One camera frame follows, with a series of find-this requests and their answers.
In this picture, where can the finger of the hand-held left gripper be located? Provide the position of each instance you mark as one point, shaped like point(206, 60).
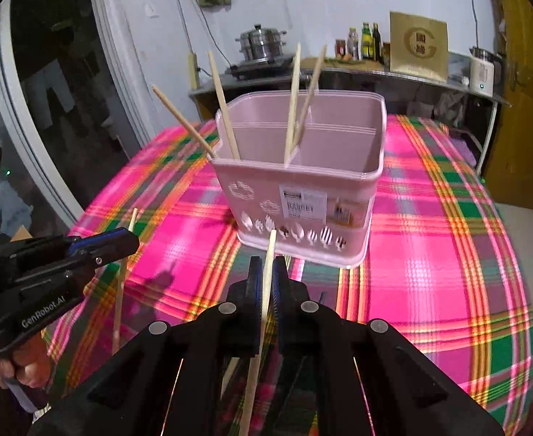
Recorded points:
point(116, 252)
point(98, 240)

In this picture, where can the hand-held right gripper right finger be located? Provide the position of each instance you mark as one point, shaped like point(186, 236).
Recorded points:
point(279, 295)

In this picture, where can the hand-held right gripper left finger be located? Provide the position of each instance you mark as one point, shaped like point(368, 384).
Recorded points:
point(257, 290)

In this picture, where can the pale wooden chopstick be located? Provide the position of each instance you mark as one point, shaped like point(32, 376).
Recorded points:
point(221, 95)
point(314, 81)
point(121, 299)
point(271, 254)
point(180, 118)
point(293, 95)

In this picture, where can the pink plastic utensil basket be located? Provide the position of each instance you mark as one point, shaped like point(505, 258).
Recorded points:
point(248, 172)

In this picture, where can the person's left hand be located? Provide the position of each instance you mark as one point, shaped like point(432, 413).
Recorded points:
point(28, 368)

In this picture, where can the brown cardboard piece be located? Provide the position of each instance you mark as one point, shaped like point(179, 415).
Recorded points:
point(21, 235)

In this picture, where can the pink plaid tablecloth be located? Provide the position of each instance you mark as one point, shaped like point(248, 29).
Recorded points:
point(430, 259)

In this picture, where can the black induction stove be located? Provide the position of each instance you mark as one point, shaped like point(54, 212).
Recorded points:
point(248, 70)

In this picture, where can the stainless steel steamer pot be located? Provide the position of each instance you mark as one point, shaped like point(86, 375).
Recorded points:
point(259, 43)

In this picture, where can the small red-capped jar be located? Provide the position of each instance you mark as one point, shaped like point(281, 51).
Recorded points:
point(340, 50)

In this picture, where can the clear plastic bottle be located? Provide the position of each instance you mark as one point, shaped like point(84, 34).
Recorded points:
point(353, 45)

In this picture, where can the dark glass bottle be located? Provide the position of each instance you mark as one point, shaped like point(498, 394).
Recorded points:
point(376, 43)

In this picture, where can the gold gift box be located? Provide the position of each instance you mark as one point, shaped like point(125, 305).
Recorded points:
point(418, 47)

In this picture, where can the white electric kettle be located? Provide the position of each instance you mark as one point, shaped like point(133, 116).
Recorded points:
point(482, 72)

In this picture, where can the yellow wooden door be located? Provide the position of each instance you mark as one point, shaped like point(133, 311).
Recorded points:
point(525, 100)

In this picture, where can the white sliding door frame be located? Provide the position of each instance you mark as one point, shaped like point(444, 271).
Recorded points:
point(112, 54)

